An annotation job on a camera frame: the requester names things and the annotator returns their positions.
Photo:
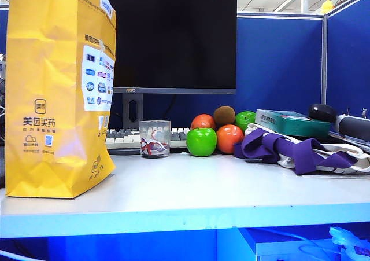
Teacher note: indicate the purple and white cloth bag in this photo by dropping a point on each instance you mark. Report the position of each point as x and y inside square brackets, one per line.
[269, 145]

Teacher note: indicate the yellow paper bag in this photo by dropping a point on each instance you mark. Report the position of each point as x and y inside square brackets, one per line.
[43, 70]

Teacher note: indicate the orange plastic fruit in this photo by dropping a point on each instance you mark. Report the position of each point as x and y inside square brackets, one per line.
[229, 137]
[203, 121]

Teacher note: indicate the green plastic apple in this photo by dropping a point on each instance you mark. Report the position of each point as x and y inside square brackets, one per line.
[201, 141]
[245, 120]

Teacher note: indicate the clear plastic cup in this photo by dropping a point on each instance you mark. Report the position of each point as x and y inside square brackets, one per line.
[154, 139]

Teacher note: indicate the brown kiwi fruit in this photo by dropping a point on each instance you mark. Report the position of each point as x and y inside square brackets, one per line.
[224, 115]

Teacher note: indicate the grey monitor stand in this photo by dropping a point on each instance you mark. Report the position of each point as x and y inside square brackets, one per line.
[125, 110]

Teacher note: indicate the white and grey keyboard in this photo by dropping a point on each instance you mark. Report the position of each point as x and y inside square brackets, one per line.
[121, 136]

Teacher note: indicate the black computer monitor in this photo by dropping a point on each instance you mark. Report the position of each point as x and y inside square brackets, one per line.
[173, 41]

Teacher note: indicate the teal cardboard box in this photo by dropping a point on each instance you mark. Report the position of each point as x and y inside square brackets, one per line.
[292, 124]

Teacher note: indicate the blue partition panel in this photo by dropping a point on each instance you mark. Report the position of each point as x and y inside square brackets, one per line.
[344, 78]
[277, 64]

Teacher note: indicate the black round mouse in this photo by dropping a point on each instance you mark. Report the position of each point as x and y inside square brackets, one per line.
[321, 112]

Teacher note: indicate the white drawer box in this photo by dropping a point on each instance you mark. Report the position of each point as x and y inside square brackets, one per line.
[289, 248]

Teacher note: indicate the grey cylindrical device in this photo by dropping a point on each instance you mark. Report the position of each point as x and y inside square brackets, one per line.
[354, 125]

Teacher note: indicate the yellow duck figure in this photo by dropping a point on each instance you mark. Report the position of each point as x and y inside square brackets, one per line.
[327, 6]

